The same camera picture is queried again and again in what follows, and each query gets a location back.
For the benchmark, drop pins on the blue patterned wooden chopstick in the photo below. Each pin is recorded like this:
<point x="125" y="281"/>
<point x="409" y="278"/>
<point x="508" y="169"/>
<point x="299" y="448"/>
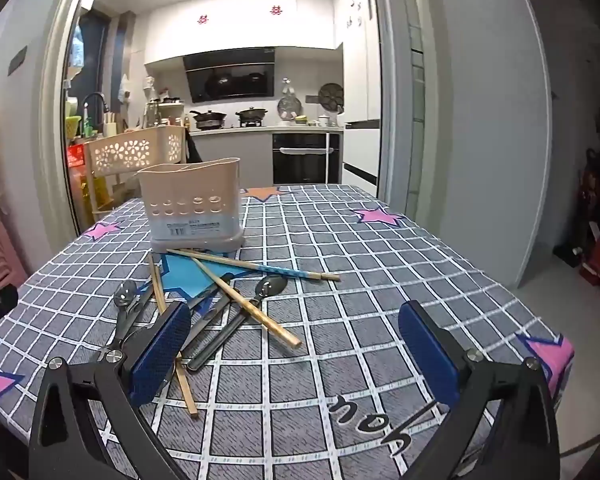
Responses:
<point x="260" y="266"/>

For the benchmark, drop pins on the red clutter pile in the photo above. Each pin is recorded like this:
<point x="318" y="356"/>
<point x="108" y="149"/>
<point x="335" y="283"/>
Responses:
<point x="597" y="230"/>

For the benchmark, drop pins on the white spice rack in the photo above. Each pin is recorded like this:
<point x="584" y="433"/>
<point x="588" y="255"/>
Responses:
<point x="166" y="112"/>

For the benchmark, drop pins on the plain wooden chopstick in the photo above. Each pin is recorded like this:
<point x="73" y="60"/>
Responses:
<point x="187" y="385"/>
<point x="159" y="290"/>
<point x="250" y="305"/>

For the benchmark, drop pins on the beige and grey utensil holder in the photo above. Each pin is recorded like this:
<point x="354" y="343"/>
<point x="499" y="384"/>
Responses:
<point x="190" y="200"/>

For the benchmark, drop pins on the grey checked star tablecloth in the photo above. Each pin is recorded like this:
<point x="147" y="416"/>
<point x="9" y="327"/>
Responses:
<point x="355" y="310"/>

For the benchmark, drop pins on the white upper kitchen cabinets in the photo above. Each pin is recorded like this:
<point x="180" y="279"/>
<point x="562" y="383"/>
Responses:
<point x="240" y="30"/>

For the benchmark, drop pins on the round dark steamer rack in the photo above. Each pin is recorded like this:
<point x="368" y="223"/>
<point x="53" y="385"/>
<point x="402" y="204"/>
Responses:
<point x="331" y="96"/>

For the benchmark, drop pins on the red box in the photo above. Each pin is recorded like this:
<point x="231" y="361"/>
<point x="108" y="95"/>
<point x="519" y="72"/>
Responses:
<point x="76" y="156"/>

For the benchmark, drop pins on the dark cooking pot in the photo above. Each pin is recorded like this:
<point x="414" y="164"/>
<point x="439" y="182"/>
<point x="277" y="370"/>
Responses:
<point x="209" y="119"/>
<point x="251" y="116"/>

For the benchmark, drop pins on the grey wall switch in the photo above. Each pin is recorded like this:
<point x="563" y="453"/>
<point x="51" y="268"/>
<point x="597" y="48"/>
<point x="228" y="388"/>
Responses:
<point x="18" y="58"/>

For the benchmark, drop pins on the white tall cabinet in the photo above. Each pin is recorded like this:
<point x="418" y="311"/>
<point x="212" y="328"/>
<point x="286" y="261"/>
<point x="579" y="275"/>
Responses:
<point x="360" y="85"/>

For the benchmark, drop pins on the yellow-green plastic container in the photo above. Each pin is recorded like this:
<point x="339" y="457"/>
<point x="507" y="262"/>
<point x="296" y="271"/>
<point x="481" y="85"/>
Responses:
<point x="73" y="126"/>

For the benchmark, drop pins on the black kitchen faucet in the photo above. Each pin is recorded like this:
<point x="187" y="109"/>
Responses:
<point x="96" y="97"/>

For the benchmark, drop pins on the black built-in oven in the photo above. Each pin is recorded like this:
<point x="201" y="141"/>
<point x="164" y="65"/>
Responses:
<point x="305" y="160"/>

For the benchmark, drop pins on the black range hood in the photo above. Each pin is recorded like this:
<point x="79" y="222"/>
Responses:
<point x="230" y="77"/>

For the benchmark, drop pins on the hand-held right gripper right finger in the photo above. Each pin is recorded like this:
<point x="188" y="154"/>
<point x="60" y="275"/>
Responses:
<point x="427" y="350"/>

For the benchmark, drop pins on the red paper decal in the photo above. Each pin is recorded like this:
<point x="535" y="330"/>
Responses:
<point x="276" y="11"/>
<point x="202" y="19"/>

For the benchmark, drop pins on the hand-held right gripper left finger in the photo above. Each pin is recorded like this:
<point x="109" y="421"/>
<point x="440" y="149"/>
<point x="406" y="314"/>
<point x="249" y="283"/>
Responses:
<point x="160" y="355"/>

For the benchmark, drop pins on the beige perforated basket cart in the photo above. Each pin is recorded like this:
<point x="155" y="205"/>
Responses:
<point x="130" y="152"/>

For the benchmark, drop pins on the round metal strainer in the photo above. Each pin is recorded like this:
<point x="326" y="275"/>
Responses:
<point x="289" y="108"/>

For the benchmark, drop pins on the pink plastic stool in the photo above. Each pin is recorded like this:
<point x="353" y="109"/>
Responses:
<point x="0" y="255"/>

